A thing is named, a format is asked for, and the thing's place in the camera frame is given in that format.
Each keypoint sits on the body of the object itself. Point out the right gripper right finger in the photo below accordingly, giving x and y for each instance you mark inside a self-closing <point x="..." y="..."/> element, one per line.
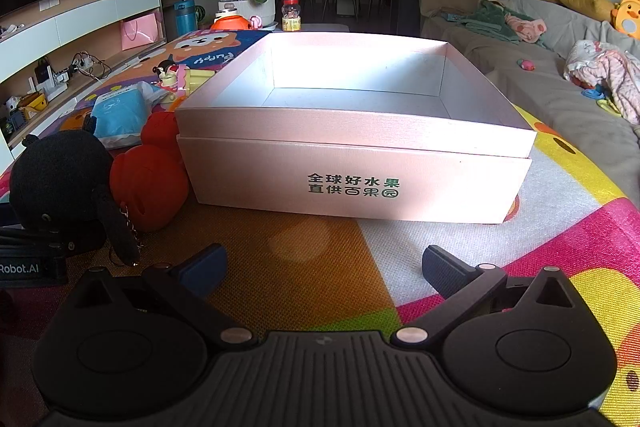
<point x="466" y="290"/>

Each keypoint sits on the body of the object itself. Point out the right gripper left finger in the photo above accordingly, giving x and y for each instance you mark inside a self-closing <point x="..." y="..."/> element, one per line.
<point x="200" y="274"/>

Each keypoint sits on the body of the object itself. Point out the black plush toy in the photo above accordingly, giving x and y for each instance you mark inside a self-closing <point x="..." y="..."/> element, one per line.
<point x="60" y="193"/>

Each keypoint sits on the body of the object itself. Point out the red plush toy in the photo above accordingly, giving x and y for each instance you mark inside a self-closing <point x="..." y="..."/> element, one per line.
<point x="149" y="181"/>

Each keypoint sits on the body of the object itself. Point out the blue wet wipes pack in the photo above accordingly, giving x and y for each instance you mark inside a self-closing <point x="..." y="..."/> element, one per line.
<point x="121" y="115"/>

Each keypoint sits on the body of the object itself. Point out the colourful cartoon play mat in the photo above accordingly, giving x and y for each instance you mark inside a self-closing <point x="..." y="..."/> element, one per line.
<point x="320" y="229"/>

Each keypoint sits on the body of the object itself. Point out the pink cardboard box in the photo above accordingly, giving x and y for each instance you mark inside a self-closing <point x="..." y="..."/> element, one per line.
<point x="355" y="125"/>

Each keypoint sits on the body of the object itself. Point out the white tv cabinet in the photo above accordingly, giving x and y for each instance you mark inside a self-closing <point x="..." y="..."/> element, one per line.
<point x="91" y="27"/>

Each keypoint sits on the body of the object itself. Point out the pink paper bag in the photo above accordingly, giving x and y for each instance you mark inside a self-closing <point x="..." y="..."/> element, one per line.
<point x="139" y="31"/>

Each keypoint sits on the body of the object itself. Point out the grey sofa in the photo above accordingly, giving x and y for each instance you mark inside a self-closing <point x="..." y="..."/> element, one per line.
<point x="531" y="75"/>

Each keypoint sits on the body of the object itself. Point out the pink baby clothes pile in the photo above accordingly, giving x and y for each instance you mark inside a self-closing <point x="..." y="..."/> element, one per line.
<point x="612" y="71"/>

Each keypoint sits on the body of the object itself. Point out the orange round toy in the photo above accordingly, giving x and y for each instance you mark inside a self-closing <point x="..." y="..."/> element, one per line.
<point x="231" y="20"/>

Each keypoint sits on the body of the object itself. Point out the blue water bottle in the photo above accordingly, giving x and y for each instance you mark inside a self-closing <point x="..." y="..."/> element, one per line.
<point x="185" y="17"/>

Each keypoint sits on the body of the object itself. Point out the red lid snack jar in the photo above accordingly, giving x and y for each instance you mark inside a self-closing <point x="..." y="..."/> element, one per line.
<point x="291" y="20"/>

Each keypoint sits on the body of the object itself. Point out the green cloth on sofa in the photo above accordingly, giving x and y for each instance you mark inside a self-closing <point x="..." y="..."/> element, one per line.
<point x="490" y="19"/>

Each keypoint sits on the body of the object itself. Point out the yellow duck plush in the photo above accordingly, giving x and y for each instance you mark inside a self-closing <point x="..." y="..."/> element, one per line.
<point x="626" y="18"/>

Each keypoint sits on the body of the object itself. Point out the pink toy camera keychain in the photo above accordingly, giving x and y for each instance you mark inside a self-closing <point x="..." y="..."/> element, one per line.
<point x="188" y="81"/>

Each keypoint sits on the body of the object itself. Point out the black hair doll keychain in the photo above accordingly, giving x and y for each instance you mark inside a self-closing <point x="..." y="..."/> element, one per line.
<point x="166" y="71"/>

